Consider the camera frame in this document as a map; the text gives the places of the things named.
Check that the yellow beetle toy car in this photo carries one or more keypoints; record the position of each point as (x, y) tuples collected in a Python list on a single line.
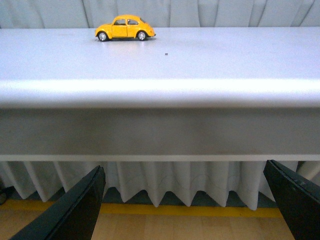
[(125, 26)]

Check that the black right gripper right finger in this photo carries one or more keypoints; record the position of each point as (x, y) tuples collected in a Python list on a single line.
[(297, 198)]

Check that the yellow floor tape line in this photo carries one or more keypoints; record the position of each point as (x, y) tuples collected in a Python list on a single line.
[(162, 210)]

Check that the white pleated curtain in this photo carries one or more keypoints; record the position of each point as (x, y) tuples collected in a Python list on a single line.
[(59, 14)]

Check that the white table skirt cloth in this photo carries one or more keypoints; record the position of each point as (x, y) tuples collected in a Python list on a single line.
[(184, 179)]

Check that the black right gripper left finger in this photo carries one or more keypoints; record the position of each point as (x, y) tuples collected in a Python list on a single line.
[(73, 216)]

